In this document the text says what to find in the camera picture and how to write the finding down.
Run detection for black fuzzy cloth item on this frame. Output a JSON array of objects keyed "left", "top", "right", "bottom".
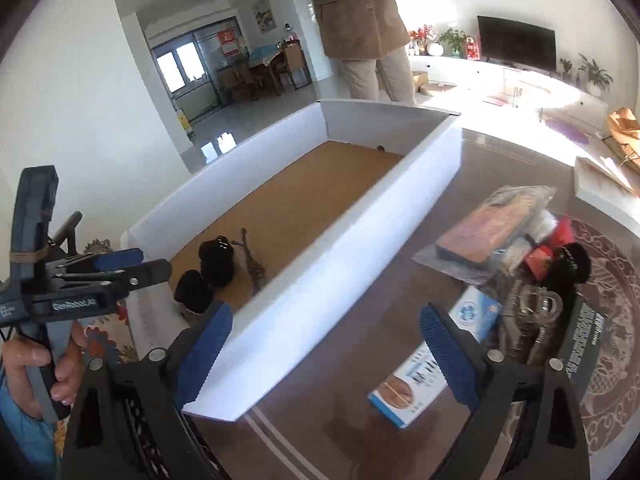
[{"left": 541, "top": 243, "right": 591, "bottom": 307}]

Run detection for person's left hand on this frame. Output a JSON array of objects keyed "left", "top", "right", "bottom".
[{"left": 0, "top": 318, "right": 89, "bottom": 421}]

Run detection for person in brown jacket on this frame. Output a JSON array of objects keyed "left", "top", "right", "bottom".
[{"left": 311, "top": 0, "right": 416, "bottom": 105}]

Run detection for white storage box with cork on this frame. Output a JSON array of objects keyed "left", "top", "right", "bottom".
[{"left": 120, "top": 100, "right": 462, "bottom": 422}]

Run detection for black flat television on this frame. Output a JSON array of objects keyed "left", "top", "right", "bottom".
[{"left": 477, "top": 15, "right": 556, "bottom": 72}]

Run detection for plastic bag with wooden board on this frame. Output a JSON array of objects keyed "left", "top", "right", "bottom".
[{"left": 413, "top": 185, "right": 558, "bottom": 286}]

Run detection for orange lounge chair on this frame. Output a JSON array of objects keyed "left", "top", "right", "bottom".
[{"left": 606, "top": 107, "right": 640, "bottom": 165}]

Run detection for white tv cabinet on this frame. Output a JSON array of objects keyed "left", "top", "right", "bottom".
[{"left": 409, "top": 55, "right": 608, "bottom": 136}]

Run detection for red flower vase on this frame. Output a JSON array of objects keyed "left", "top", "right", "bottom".
[{"left": 409, "top": 24, "right": 436, "bottom": 55}]

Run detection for potted green plant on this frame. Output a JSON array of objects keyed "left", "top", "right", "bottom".
[{"left": 579, "top": 54, "right": 614, "bottom": 98}]

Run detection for blue white medicine box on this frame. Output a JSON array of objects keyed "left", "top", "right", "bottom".
[{"left": 368, "top": 286, "right": 502, "bottom": 429}]

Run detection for red snack packet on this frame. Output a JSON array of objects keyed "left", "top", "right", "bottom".
[{"left": 524, "top": 216, "right": 575, "bottom": 281}]

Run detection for dining table with chairs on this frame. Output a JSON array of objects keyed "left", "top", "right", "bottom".
[{"left": 217, "top": 39, "right": 312, "bottom": 102}]

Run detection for black rectangular box white text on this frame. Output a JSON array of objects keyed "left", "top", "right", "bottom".
[{"left": 558, "top": 294, "right": 608, "bottom": 403}]

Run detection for white flat box on table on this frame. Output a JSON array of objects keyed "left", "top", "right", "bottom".
[{"left": 574, "top": 157, "right": 640, "bottom": 236}]

